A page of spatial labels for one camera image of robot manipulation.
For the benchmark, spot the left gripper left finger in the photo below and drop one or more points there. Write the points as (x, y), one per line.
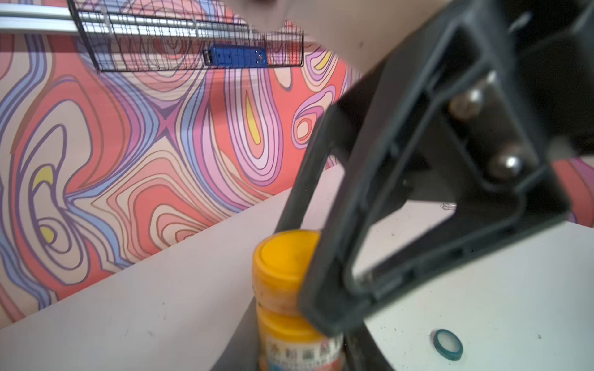
(243, 350)

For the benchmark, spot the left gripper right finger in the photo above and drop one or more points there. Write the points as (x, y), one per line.
(362, 352)

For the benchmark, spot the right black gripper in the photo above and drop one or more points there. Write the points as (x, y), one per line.
(514, 79)

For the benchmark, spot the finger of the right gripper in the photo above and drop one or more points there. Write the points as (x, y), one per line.
(386, 233)
(354, 125)

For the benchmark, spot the orange paint jar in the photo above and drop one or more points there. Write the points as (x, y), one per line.
(291, 343)

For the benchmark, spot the orange jar lid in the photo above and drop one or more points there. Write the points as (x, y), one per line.
(279, 266)

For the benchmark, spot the teal jar lid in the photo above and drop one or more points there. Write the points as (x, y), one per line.
(448, 345)

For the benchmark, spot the gold binder clip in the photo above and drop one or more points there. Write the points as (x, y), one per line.
(448, 206)

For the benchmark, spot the blue stapler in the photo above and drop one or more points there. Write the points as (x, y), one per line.
(235, 57)

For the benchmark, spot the back black wire basket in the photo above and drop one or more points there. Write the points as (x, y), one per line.
(143, 36)

